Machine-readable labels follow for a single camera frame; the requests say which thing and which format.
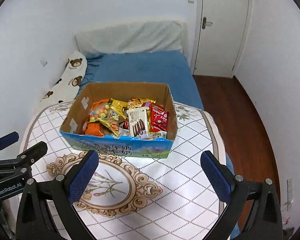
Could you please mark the small orange snack packet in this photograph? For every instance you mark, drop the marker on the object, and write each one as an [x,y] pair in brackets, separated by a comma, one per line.
[93,129]

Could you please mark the red snack packet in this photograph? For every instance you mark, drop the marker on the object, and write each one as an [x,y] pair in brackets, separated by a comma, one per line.
[158,117]

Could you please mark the small white snack packet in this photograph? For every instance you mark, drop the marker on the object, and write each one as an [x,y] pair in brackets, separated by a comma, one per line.
[123,132]

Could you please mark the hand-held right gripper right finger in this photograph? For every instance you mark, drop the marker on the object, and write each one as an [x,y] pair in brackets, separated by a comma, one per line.
[216,177]

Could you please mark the cardboard box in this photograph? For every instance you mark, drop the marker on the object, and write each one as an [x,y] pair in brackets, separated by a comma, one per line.
[120,146]

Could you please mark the floral round table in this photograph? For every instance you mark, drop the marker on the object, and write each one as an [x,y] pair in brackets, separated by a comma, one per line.
[165,187]

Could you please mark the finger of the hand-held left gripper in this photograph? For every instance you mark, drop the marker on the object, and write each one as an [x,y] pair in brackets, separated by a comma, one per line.
[7,138]
[32,152]

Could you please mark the small dark red packet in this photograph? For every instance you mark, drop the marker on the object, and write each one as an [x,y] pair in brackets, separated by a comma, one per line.
[126,124]

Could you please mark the white pillow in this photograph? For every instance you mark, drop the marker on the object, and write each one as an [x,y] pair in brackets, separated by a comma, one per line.
[130,36]

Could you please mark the yellow green snack packet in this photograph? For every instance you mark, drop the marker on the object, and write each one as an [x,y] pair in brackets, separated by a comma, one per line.
[111,125]

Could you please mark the white chocolate biscuit box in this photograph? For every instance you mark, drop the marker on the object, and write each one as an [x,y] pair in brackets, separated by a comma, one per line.
[138,122]

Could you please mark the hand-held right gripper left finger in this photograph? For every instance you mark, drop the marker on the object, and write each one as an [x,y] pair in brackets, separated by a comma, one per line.
[83,177]

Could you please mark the clear bag of colourful candies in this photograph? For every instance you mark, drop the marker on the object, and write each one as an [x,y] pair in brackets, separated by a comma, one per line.
[100,112]

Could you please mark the bear print pillow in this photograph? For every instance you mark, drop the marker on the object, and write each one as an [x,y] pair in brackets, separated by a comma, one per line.
[72,80]

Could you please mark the red yellow noodle packet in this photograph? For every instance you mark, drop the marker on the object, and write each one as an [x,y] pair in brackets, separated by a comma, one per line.
[137,102]

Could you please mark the white door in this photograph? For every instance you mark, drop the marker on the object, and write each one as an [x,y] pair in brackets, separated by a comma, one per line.
[220,42]

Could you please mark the blue bed sheet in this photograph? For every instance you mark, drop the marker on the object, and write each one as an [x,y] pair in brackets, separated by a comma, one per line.
[140,66]

